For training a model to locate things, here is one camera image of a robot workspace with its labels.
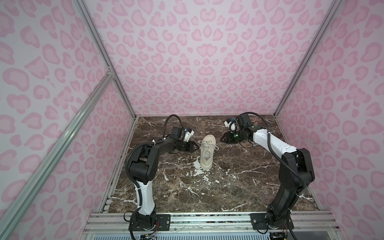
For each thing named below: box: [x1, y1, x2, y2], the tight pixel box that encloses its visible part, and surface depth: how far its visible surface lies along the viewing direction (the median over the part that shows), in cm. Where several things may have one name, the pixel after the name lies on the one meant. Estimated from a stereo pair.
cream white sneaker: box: [197, 134, 219, 170], surface depth 95 cm
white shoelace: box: [197, 135, 219, 155], surface depth 99 cm
